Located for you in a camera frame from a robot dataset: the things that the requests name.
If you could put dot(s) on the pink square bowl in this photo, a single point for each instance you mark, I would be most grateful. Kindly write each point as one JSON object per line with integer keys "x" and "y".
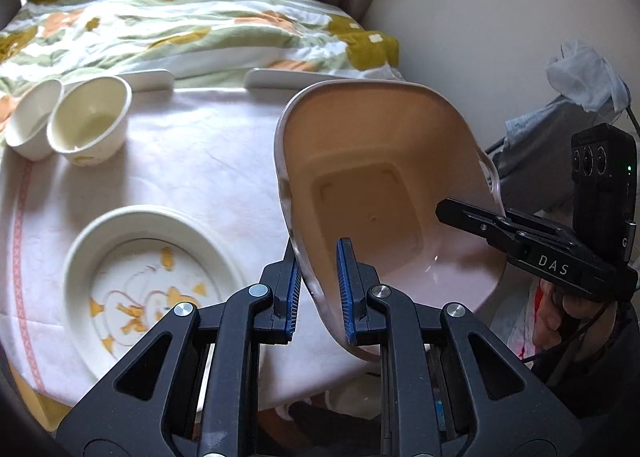
{"x": 370, "y": 160}

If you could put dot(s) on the white table rail left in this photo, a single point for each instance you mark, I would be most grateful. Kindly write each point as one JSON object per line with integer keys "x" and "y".
{"x": 150, "y": 80}

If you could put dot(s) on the floral green striped duvet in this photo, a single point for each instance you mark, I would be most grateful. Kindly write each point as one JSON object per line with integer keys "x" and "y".
{"x": 203, "y": 43}

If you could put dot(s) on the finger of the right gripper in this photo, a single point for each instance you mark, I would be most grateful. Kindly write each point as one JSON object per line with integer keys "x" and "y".
{"x": 527, "y": 240}

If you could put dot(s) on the grey hanging clothes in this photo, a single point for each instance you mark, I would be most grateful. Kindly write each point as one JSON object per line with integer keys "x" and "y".
{"x": 535, "y": 160}

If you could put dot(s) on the cream bowl with bear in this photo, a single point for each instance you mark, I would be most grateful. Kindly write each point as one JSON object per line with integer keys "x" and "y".
{"x": 89, "y": 126}

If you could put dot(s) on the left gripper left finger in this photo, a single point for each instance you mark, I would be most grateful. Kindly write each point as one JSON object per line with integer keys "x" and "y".
{"x": 189, "y": 387}

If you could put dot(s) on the pink floral tablecloth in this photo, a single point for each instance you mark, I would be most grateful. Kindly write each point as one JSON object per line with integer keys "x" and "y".
{"x": 205, "y": 153}

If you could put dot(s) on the white table rail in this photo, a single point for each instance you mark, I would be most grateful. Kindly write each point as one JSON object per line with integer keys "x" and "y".
{"x": 282, "y": 79}
{"x": 150, "y": 80}

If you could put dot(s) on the person's right hand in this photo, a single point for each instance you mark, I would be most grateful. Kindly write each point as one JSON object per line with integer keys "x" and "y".
{"x": 551, "y": 315}

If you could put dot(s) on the white hanging garment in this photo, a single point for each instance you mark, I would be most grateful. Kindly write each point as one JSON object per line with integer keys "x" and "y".
{"x": 582, "y": 75}

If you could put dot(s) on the duck pattern plate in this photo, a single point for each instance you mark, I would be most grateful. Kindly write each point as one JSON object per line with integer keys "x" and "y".
{"x": 128, "y": 268}

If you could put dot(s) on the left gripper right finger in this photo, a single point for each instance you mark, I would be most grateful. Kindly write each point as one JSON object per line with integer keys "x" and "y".
{"x": 450, "y": 386}

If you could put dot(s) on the white table rail right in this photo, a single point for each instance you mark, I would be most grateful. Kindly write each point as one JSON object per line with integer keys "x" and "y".
{"x": 282, "y": 79}

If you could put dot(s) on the white small bowl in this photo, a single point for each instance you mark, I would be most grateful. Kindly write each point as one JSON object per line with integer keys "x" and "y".
{"x": 26, "y": 132}

